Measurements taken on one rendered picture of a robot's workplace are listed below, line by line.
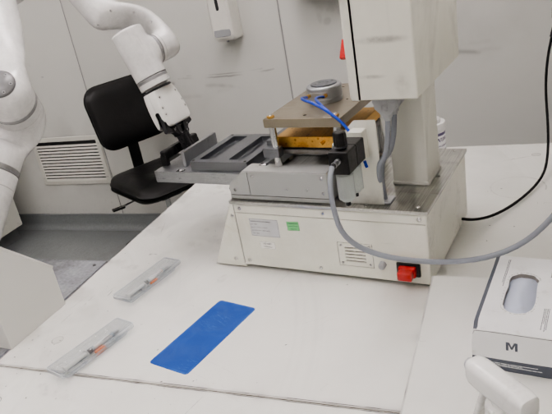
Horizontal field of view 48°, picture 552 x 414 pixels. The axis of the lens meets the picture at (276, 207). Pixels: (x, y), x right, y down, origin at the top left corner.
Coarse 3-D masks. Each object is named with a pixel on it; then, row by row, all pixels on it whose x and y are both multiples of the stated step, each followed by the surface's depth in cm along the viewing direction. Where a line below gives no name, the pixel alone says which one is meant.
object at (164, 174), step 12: (204, 144) 162; (180, 156) 164; (192, 156) 157; (288, 156) 157; (168, 168) 157; (180, 168) 155; (168, 180) 156; (180, 180) 154; (192, 180) 152; (204, 180) 150; (216, 180) 148; (228, 180) 147
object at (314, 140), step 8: (360, 112) 142; (368, 112) 141; (376, 112) 142; (352, 120) 137; (376, 120) 143; (288, 128) 140; (296, 128) 139; (304, 128) 138; (312, 128) 137; (320, 128) 136; (328, 128) 135; (344, 128) 133; (280, 136) 135; (288, 136) 134; (296, 136) 134; (304, 136) 133; (312, 136) 132; (320, 136) 131; (328, 136) 130; (280, 144) 136; (288, 144) 135; (296, 144) 134; (304, 144) 133; (312, 144) 132; (320, 144) 129; (328, 144) 131; (288, 152) 136; (296, 152) 135; (304, 152) 134; (312, 152) 133; (320, 152) 132
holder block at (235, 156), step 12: (216, 144) 160; (228, 144) 162; (240, 144) 157; (252, 144) 157; (264, 144) 153; (204, 156) 153; (216, 156) 156; (228, 156) 149; (240, 156) 152; (252, 156) 146; (192, 168) 152; (204, 168) 150; (216, 168) 148; (228, 168) 146; (240, 168) 145
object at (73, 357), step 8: (120, 320) 132; (104, 328) 130; (112, 328) 130; (120, 328) 129; (96, 336) 128; (104, 336) 127; (112, 336) 127; (80, 344) 126; (88, 344) 125; (96, 344) 125; (72, 352) 124; (80, 352) 123; (88, 352) 123; (64, 360) 122; (72, 360) 121; (80, 360) 121; (48, 368) 120; (56, 368) 120; (64, 368) 119
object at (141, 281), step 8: (160, 264) 152; (168, 264) 152; (144, 272) 150; (152, 272) 150; (160, 272) 149; (136, 280) 147; (144, 280) 146; (152, 280) 146; (128, 288) 144; (136, 288) 143; (120, 296) 141; (128, 296) 141
